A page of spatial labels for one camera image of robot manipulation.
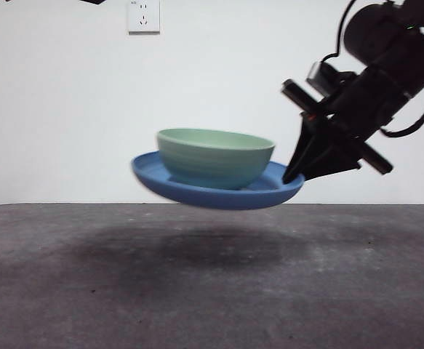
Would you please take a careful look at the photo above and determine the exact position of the blue plate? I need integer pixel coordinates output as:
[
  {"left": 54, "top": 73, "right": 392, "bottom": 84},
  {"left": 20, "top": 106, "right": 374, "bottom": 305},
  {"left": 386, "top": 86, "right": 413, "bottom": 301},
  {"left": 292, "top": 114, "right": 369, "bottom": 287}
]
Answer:
[{"left": 130, "top": 151, "right": 305, "bottom": 212}]

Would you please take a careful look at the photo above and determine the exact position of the white wall socket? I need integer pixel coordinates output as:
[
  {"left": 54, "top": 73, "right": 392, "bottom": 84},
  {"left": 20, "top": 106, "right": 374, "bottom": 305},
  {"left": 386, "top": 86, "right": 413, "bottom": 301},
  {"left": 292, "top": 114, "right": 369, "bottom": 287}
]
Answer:
[{"left": 127, "top": 0, "right": 161, "bottom": 36}]

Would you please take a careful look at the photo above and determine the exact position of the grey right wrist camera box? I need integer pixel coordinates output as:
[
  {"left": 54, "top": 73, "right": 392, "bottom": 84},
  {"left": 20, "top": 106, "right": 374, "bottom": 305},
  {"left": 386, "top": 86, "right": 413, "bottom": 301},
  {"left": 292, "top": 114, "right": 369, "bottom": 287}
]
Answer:
[{"left": 306, "top": 62, "right": 355, "bottom": 97}]

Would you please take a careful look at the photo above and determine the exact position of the green bowl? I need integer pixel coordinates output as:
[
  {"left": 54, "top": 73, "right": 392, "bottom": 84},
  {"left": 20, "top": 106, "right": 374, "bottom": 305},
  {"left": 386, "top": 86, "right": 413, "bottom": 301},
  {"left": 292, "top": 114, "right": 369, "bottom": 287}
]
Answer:
[{"left": 156, "top": 128, "right": 276, "bottom": 191}]

